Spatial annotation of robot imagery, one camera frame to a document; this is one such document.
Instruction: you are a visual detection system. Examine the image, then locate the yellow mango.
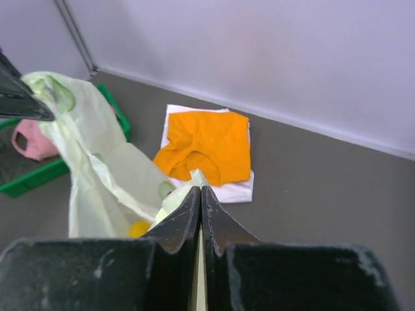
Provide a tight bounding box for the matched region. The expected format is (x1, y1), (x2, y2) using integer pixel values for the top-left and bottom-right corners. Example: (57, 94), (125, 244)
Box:
(129, 220), (152, 238)

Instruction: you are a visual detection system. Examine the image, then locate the orange folded cloth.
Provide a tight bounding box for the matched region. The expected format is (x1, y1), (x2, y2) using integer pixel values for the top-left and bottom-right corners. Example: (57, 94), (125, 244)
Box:
(154, 111), (251, 186)

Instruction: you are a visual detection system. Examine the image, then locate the aluminium frame rail left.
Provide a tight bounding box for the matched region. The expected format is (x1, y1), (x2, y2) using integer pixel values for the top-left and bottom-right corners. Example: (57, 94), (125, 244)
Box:
(53, 0), (98, 78)

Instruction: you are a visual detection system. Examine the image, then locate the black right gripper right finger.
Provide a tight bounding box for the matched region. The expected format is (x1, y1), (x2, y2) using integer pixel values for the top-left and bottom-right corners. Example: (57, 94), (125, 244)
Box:
(201, 186), (400, 310)

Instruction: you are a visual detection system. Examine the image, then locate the green plastic tray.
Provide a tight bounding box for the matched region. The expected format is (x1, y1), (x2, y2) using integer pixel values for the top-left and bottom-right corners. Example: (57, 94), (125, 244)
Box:
(1, 84), (131, 197)

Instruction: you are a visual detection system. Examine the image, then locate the pink cap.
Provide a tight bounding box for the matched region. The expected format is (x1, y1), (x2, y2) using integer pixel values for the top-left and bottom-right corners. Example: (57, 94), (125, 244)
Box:
(11, 119), (59, 161)

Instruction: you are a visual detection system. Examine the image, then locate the green avocado print plastic bag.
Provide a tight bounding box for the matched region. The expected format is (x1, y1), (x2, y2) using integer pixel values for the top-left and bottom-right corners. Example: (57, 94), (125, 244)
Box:
(22, 72), (207, 238)

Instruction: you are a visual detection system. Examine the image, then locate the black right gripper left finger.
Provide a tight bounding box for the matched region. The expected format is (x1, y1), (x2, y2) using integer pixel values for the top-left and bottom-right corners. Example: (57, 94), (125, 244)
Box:
(1, 187), (201, 310)

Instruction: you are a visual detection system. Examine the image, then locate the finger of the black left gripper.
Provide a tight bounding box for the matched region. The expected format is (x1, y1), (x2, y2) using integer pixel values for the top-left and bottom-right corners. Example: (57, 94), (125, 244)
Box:
(0, 51), (54, 121)

